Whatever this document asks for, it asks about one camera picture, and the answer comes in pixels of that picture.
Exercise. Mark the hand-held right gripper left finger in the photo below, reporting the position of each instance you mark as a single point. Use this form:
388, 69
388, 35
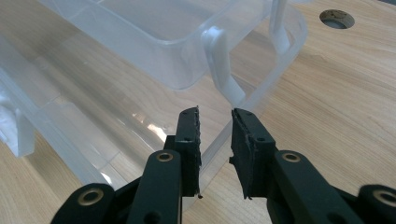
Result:
186, 149

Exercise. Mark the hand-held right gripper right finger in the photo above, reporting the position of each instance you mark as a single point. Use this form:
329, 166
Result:
252, 155

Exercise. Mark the translucent plastic storage box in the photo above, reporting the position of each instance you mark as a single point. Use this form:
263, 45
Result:
93, 93

